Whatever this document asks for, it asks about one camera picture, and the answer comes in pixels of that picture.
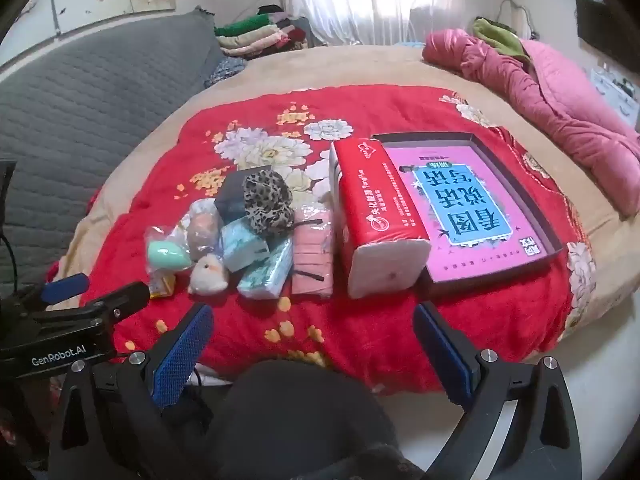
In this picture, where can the dark tray box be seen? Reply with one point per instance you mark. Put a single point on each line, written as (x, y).
(425, 140)

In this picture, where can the red floral blanket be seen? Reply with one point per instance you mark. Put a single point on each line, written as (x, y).
(380, 330)

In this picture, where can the pink book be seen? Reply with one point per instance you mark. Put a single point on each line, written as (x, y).
(395, 157)

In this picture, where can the pile of folded clothes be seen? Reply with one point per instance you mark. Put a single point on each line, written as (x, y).
(260, 32)

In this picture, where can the blue patterned cloth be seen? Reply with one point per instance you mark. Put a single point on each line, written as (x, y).
(225, 72)

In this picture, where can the black television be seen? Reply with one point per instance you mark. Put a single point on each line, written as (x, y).
(597, 22)

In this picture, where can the white drawer cabinet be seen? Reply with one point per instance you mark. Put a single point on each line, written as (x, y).
(612, 92)

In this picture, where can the grey quilted cover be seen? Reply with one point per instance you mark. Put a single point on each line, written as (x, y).
(75, 110)

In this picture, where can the red tissue pack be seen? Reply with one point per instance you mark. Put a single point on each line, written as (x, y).
(370, 200)

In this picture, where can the tan bed sheet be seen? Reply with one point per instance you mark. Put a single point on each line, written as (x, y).
(350, 65)

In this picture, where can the pink quilt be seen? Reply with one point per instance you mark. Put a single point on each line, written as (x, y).
(560, 100)

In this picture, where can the small teal tissue pack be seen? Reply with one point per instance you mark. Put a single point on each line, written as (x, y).
(242, 247)
(265, 272)

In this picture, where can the pink packet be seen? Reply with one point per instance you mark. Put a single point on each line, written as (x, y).
(312, 260)

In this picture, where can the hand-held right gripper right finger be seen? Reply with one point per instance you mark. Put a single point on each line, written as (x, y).
(445, 355)

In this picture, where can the person's black trouser leg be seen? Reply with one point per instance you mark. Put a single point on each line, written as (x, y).
(300, 420)

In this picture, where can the pink puff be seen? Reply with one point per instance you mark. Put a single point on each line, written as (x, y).
(202, 232)

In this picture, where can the white plush chick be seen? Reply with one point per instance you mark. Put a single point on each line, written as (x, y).
(207, 277)

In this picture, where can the leopard print scrunchie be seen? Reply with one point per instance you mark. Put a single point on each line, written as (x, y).
(265, 200)

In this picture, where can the mint green sponge in bag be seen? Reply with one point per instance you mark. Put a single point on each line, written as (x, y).
(167, 255)

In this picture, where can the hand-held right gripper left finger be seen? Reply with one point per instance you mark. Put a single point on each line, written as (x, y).
(182, 355)

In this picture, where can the small yellow packet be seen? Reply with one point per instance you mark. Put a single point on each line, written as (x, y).
(162, 287)

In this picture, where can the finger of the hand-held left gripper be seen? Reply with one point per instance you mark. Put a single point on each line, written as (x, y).
(65, 287)
(120, 301)

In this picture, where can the green garment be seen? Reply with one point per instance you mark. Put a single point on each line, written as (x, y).
(500, 40)

